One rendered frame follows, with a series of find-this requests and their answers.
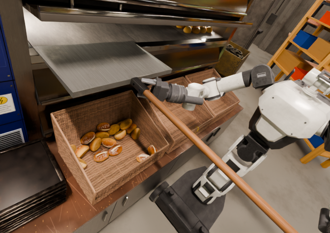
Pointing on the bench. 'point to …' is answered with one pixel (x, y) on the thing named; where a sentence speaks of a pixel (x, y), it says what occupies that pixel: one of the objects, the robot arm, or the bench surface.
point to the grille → (11, 139)
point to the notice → (6, 104)
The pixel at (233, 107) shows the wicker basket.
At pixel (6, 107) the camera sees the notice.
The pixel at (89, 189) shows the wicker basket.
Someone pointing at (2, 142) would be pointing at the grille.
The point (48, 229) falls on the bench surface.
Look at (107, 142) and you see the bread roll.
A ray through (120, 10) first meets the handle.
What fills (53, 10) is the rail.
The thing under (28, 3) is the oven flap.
